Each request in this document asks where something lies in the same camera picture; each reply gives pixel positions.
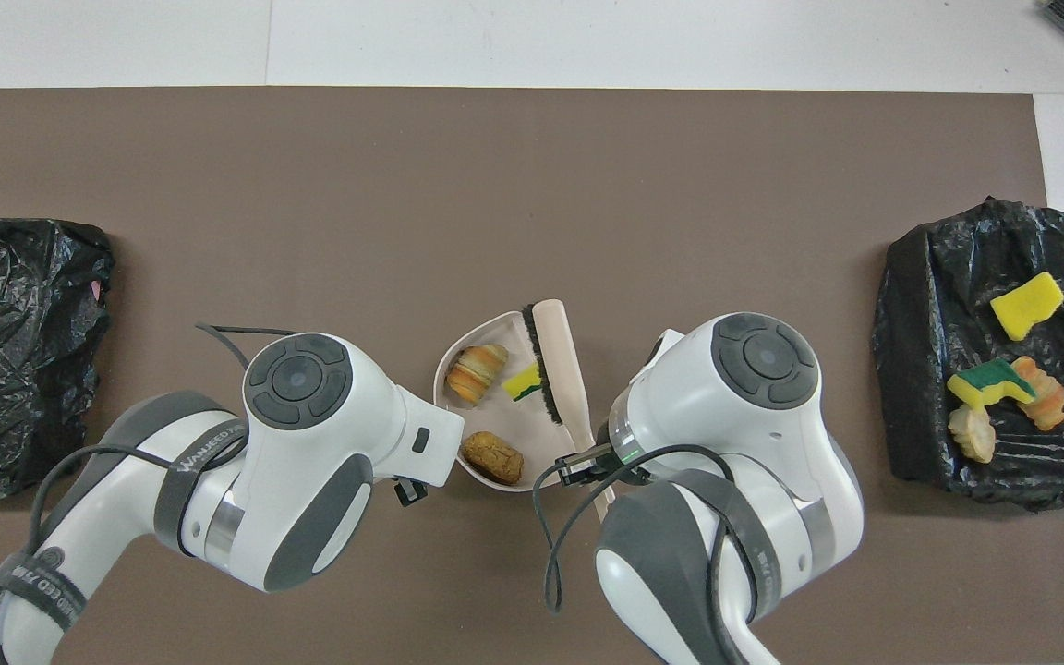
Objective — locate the beige hand brush black bristles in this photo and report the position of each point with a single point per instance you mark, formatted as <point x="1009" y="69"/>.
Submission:
<point x="562" y="360"/>

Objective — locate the beige plastic dustpan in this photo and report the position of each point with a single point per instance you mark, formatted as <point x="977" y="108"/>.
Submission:
<point x="495" y="416"/>

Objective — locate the orange striped croissant piece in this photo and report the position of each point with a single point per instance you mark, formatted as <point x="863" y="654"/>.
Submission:
<point x="477" y="374"/>
<point x="1046" y="399"/>

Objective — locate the pale croissant piece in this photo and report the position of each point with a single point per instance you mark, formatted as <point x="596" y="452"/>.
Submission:
<point x="973" y="434"/>

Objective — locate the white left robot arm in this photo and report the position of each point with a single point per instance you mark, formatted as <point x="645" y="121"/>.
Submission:
<point x="310" y="434"/>

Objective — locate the brown table mat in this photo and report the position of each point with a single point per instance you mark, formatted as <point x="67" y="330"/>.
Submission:
<point x="495" y="166"/>

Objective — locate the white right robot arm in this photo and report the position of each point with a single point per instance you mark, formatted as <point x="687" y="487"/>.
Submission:
<point x="754" y="434"/>

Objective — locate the notched yellow sponge piece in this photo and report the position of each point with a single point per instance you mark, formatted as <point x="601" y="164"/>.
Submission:
<point x="985" y="383"/>

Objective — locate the brown bread roll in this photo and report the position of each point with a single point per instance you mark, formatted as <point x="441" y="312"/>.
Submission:
<point x="493" y="459"/>

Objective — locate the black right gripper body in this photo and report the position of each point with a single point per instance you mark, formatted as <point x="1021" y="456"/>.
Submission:
<point x="587" y="464"/>

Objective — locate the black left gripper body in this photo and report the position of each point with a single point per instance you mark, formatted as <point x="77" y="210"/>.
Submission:
<point x="410" y="491"/>

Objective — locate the small pink tag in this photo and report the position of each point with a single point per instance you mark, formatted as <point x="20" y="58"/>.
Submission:
<point x="98" y="290"/>

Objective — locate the black bag lined bin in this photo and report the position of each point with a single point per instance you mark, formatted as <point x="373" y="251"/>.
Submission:
<point x="920" y="369"/>
<point x="15" y="369"/>

